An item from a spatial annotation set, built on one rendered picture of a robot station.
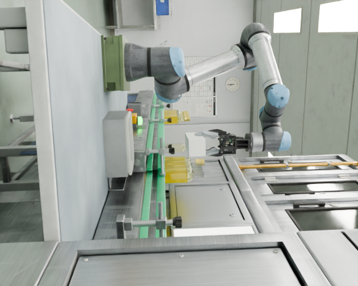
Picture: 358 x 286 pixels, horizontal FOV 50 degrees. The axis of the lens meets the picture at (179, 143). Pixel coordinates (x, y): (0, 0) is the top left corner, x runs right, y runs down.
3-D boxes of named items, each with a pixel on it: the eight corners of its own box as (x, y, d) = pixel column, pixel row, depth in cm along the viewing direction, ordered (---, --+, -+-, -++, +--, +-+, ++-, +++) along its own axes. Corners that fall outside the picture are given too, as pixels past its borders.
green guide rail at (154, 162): (146, 171, 167) (164, 170, 168) (146, 168, 167) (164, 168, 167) (154, 102, 336) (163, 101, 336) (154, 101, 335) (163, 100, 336)
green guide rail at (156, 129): (145, 154, 165) (163, 154, 166) (145, 152, 165) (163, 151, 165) (154, 93, 334) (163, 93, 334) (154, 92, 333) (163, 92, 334)
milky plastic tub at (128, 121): (108, 178, 143) (131, 177, 143) (103, 119, 137) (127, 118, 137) (113, 163, 160) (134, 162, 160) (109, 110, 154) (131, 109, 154)
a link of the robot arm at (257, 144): (258, 131, 152) (258, 151, 153) (246, 131, 151) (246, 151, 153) (263, 133, 144) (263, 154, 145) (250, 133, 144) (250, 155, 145)
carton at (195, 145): (188, 139, 137) (205, 139, 137) (184, 132, 161) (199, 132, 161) (188, 156, 138) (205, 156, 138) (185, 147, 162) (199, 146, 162)
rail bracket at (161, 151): (146, 177, 163) (175, 176, 164) (144, 138, 159) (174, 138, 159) (146, 174, 166) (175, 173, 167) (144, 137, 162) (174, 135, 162)
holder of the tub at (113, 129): (107, 191, 145) (128, 190, 145) (102, 120, 137) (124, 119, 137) (113, 175, 161) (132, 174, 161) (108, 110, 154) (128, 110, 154)
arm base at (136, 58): (123, 38, 145) (150, 37, 145) (128, 48, 160) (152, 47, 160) (124, 78, 145) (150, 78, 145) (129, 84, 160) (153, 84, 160)
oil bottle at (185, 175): (146, 184, 173) (194, 183, 174) (145, 172, 172) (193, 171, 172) (146, 179, 179) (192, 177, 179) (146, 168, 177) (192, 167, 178)
